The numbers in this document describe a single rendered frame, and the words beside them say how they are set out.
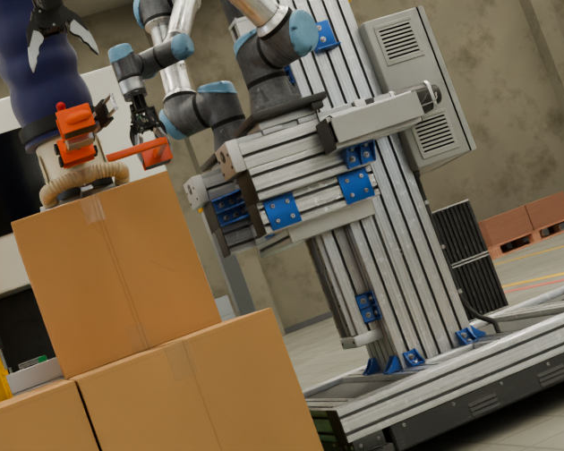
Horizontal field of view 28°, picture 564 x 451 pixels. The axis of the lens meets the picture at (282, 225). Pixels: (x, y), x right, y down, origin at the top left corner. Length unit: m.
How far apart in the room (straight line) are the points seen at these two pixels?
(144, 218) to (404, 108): 0.79
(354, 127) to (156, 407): 1.16
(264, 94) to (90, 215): 0.65
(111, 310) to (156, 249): 0.18
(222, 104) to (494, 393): 1.26
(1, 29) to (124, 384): 1.29
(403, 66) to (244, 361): 1.48
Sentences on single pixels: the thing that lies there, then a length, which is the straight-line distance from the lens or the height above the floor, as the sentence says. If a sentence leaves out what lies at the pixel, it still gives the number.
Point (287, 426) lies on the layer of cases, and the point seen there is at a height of 0.32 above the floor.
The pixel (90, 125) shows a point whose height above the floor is 1.05.
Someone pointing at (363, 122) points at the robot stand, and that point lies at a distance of 3.03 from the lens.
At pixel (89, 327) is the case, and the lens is 2.75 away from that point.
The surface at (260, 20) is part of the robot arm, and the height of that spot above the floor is 1.26.
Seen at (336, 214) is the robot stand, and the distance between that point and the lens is 3.22.
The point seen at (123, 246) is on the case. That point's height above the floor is 0.80.
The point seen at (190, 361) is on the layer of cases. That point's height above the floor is 0.50.
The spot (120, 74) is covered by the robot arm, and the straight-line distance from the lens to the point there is 3.43.
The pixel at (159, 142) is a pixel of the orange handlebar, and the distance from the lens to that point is 3.17.
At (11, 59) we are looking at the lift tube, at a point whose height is 1.39.
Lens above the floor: 0.57
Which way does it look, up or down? 3 degrees up
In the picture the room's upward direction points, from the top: 20 degrees counter-clockwise
